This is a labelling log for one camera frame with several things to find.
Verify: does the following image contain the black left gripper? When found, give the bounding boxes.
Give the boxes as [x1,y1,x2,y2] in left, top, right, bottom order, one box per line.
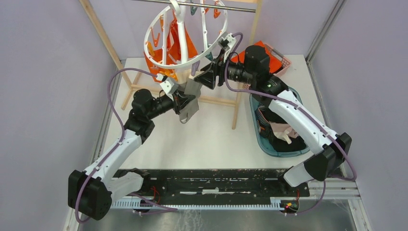
[147,89,196,120]

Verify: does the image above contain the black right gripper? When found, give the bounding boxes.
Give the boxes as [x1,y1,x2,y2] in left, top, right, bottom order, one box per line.
[194,48,256,90]

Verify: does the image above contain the beige grey underwear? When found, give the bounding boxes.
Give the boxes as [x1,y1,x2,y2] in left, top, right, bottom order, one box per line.
[178,69,202,124]

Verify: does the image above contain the white round clip hanger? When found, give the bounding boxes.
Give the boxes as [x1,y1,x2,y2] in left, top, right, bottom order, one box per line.
[143,0,229,71]

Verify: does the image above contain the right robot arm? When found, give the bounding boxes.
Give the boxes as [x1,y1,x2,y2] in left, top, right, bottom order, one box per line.
[194,45,352,196]

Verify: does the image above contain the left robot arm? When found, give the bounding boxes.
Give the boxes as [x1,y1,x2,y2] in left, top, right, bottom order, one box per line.
[67,89,196,224]

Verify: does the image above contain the orange underwear on hanger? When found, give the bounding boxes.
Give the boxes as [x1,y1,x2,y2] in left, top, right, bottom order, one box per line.
[144,19,198,80]

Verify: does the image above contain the purple clothespin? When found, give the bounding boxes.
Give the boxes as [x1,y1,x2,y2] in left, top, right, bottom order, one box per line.
[191,61,201,78]

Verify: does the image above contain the teal clothespin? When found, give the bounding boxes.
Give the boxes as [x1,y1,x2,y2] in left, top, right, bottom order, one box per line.
[205,52,214,61]

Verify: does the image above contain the teal plastic basin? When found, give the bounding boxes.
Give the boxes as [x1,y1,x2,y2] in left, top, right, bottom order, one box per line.
[249,95,309,157]

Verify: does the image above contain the dark clothes in basin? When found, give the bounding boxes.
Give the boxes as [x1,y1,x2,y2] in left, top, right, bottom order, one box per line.
[254,103,307,153]

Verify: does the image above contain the metal hanging rod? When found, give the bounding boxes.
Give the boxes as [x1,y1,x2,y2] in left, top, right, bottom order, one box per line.
[136,0,256,13]

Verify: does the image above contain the pink laundry basket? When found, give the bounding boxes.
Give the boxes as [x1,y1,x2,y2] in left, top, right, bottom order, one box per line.
[242,43,292,90]

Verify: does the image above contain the pink garment in basin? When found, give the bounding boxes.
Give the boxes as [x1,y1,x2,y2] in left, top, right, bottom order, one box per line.
[270,122,299,144]

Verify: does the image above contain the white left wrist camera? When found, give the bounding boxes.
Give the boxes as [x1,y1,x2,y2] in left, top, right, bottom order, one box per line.
[156,73,179,95]

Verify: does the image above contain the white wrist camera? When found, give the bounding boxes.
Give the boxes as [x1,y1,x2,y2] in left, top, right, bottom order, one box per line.
[156,73,179,95]
[219,33,237,62]

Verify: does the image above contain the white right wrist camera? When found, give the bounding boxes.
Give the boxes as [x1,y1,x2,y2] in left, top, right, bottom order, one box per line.
[219,33,237,62]

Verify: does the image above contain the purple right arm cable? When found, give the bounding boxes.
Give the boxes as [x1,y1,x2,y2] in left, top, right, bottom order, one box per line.
[223,32,357,215]

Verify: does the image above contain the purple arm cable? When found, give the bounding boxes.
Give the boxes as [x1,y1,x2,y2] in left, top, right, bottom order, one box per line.
[74,67,160,224]
[223,32,357,215]

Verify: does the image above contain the wooden rack frame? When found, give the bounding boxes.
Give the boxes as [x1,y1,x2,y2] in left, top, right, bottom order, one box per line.
[79,0,265,130]

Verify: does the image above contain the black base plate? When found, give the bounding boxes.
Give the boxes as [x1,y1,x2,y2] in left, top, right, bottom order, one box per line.
[136,169,310,205]

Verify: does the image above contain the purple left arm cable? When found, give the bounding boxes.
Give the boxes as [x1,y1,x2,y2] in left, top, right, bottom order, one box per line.
[74,67,160,224]

